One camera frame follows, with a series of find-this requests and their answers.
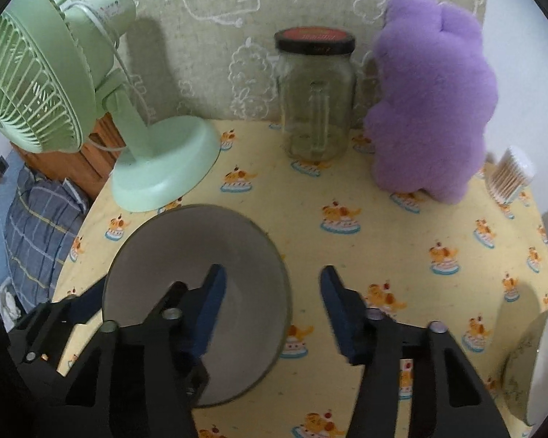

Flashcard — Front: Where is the green desk fan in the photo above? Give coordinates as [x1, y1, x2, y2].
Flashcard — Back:
[0, 0, 221, 212]

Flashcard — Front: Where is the glass jar black lid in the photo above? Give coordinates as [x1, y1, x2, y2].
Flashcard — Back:
[274, 26, 356, 162]

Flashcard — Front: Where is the large floral ceramic bowl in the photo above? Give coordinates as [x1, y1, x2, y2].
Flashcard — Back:
[502, 310, 548, 426]

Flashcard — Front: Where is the orange wooden chair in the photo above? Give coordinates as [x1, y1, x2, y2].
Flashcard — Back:
[12, 113, 125, 201]

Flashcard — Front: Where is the white crumpled cloth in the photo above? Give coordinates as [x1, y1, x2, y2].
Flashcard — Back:
[0, 279, 22, 332]

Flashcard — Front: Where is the blue plaid cloth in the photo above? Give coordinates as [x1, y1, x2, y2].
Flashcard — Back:
[0, 152, 91, 311]

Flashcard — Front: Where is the cotton swab container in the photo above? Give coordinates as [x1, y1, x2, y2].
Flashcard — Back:
[486, 145, 537, 205]

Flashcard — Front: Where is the yellow patterned tablecloth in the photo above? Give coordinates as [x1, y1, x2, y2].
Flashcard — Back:
[52, 118, 548, 438]

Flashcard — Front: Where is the purple plush toy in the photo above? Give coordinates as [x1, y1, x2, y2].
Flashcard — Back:
[364, 0, 498, 204]

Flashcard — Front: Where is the green cartoon mat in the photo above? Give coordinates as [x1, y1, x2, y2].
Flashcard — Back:
[119, 0, 487, 122]

